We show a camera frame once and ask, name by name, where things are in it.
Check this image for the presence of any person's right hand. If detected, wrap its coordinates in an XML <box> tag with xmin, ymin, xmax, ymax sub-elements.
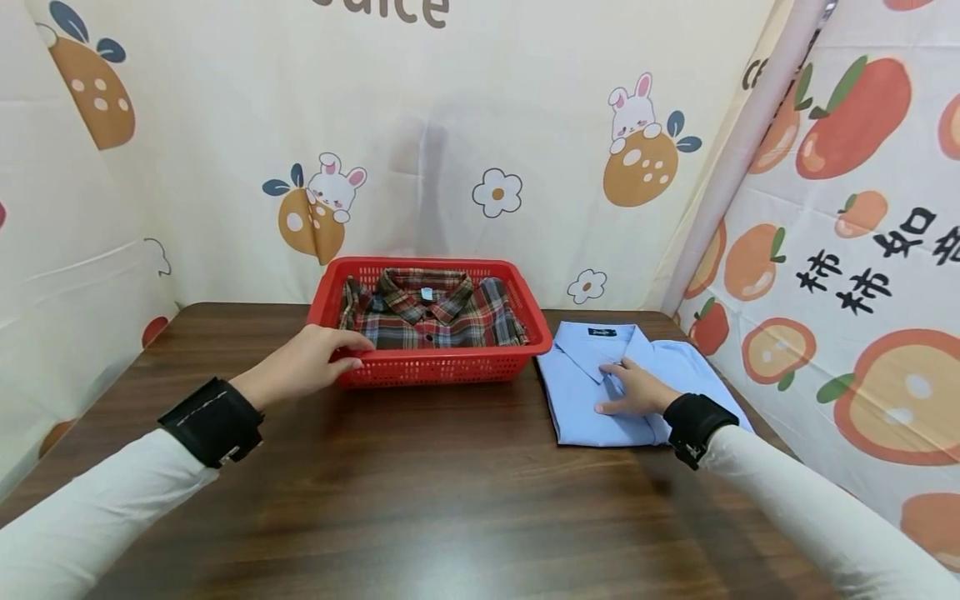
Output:
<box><xmin>595</xmin><ymin>357</ymin><xmax>683</xmax><ymax>418</ymax></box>

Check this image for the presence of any person's left hand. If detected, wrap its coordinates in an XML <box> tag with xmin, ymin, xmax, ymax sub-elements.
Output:
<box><xmin>229</xmin><ymin>324</ymin><xmax>376</xmax><ymax>412</ymax></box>

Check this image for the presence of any red plastic basket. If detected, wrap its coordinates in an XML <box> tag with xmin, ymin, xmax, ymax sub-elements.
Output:
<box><xmin>307</xmin><ymin>256</ymin><xmax>554</xmax><ymax>390</ymax></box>

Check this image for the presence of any light blue folded shirt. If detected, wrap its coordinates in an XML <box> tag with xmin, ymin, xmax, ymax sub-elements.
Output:
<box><xmin>535</xmin><ymin>322</ymin><xmax>755</xmax><ymax>448</ymax></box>

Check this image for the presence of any black wrist band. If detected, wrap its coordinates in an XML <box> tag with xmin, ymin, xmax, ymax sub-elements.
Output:
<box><xmin>662</xmin><ymin>393</ymin><xmax>741</xmax><ymax>470</ymax></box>
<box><xmin>157</xmin><ymin>377</ymin><xmax>265</xmax><ymax>469</ymax></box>

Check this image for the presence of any plaid folded shirt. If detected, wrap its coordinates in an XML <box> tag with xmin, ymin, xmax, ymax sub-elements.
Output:
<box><xmin>338</xmin><ymin>267</ymin><xmax>531</xmax><ymax>350</ymax></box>

